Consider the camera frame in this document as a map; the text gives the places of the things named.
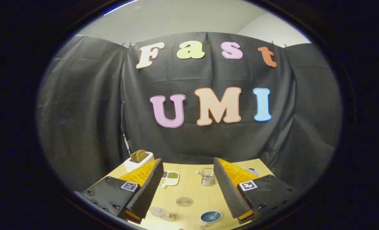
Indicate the white divided tray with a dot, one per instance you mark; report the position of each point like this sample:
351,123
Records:
173,182

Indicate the clear plastic bottle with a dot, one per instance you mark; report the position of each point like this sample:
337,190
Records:
160,213

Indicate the black backdrop cloth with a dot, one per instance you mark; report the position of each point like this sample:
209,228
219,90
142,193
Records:
96,111

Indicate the printed round coaster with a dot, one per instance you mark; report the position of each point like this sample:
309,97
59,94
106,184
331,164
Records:
184,201

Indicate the light blue plate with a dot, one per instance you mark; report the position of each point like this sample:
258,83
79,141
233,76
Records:
253,172

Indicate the white cup blue inside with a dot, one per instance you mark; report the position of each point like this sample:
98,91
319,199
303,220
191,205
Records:
210,217

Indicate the square glass container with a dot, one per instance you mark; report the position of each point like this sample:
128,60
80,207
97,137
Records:
208,180

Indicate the wooden table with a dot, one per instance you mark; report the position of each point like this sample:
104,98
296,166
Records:
192,191

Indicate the green beans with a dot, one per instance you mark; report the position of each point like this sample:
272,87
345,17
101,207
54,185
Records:
172,175

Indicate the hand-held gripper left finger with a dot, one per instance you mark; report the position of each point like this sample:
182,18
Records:
149,188

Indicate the white toaster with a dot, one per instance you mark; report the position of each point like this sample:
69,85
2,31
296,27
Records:
132,166

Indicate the pink stick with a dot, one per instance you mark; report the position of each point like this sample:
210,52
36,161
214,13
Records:
199,173

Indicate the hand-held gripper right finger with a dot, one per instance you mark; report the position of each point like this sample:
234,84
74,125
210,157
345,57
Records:
227,188

